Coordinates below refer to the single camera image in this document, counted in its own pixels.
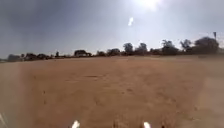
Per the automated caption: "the robot's own part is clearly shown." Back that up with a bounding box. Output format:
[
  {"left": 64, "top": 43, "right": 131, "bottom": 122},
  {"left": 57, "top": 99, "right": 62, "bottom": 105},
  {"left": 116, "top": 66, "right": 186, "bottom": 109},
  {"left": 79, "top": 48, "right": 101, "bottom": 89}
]
[
  {"left": 143, "top": 121, "right": 152, "bottom": 128},
  {"left": 71, "top": 119, "right": 81, "bottom": 128}
]

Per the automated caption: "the row of trees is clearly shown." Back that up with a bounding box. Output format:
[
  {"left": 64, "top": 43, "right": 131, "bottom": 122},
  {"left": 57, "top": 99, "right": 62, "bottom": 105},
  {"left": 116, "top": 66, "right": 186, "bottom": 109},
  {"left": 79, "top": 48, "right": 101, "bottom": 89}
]
[{"left": 6, "top": 36, "right": 224, "bottom": 63}]

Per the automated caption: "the brown dirt ground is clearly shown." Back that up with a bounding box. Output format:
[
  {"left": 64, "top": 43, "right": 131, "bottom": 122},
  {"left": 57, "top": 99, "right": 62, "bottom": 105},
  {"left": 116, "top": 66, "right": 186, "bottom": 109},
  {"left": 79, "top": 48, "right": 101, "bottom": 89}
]
[{"left": 0, "top": 54, "right": 224, "bottom": 128}]

